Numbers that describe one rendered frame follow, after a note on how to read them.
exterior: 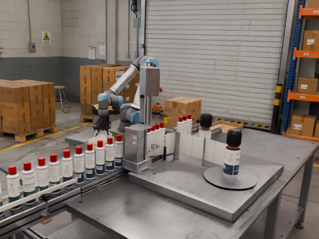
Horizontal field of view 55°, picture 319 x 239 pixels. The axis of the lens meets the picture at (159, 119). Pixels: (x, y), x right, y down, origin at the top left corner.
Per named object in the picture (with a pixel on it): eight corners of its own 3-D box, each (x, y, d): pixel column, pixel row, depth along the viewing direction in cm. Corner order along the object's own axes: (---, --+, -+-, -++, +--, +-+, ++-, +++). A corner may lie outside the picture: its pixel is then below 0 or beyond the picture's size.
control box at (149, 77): (145, 96, 205) (145, 68, 201) (139, 92, 221) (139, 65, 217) (159, 96, 208) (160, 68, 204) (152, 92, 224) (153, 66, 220)
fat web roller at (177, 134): (176, 160, 203) (178, 133, 198) (171, 159, 206) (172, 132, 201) (180, 159, 206) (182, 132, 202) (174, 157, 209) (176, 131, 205)
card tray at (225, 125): (229, 134, 287) (230, 130, 286) (205, 129, 302) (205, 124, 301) (242, 128, 310) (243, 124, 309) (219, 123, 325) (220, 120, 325)
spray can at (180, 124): (180, 143, 239) (181, 118, 234) (174, 142, 242) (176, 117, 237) (183, 142, 243) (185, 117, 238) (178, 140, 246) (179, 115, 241)
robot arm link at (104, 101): (111, 94, 224) (100, 95, 220) (111, 109, 227) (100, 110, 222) (107, 93, 231) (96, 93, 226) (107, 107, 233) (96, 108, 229)
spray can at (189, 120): (188, 140, 249) (190, 115, 244) (183, 138, 252) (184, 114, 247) (192, 138, 253) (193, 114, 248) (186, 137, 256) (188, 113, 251)
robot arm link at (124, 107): (130, 115, 266) (130, 100, 262) (137, 120, 255) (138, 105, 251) (117, 117, 259) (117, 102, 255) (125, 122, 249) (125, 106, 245)
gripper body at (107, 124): (111, 129, 234) (111, 114, 231) (104, 132, 227) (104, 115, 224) (103, 127, 238) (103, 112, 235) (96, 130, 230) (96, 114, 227)
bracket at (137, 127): (137, 132, 175) (137, 130, 175) (123, 128, 181) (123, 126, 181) (152, 127, 185) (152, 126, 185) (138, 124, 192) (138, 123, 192)
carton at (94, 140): (101, 151, 223) (101, 142, 221) (88, 148, 229) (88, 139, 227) (114, 145, 237) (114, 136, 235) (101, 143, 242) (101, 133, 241)
